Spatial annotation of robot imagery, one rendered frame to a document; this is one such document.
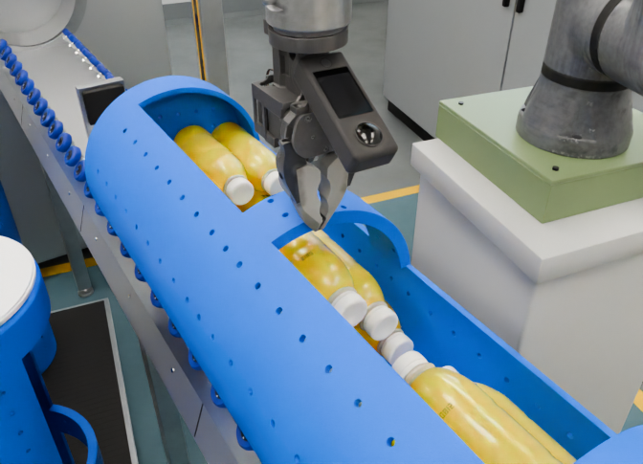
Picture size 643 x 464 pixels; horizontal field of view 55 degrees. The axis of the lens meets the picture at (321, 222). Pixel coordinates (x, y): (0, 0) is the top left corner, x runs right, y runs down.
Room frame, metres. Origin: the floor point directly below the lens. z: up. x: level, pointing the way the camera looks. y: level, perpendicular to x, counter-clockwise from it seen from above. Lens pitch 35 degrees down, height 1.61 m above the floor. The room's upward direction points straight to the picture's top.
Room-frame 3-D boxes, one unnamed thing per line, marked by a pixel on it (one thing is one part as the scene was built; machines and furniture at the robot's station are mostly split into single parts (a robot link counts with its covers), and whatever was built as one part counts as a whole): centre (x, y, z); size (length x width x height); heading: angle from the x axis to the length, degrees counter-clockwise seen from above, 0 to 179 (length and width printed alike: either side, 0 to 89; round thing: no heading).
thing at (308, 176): (0.54, 0.03, 1.27); 0.06 x 0.03 x 0.09; 33
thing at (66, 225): (1.83, 0.92, 0.31); 0.06 x 0.06 x 0.63; 33
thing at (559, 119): (0.79, -0.35, 1.26); 0.15 x 0.15 x 0.10
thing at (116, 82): (1.28, 0.48, 1.00); 0.10 x 0.04 x 0.15; 123
